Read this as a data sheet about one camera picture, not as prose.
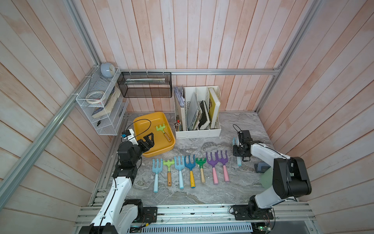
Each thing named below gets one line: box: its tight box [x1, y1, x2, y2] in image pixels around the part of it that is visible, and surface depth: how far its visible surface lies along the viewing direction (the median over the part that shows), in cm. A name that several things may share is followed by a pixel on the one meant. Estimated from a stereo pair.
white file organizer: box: [173, 85, 222, 139], surface depth 103 cm
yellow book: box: [207, 87, 221, 130], surface depth 96 cm
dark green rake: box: [195, 157, 207, 183], surface depth 93 cm
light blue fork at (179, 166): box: [174, 156, 185, 189], surface depth 92 cm
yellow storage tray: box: [133, 111, 176, 158], surface depth 108 cm
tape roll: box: [85, 90, 105, 104], surface depth 76 cm
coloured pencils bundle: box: [173, 119, 182, 132], surface depth 92 cm
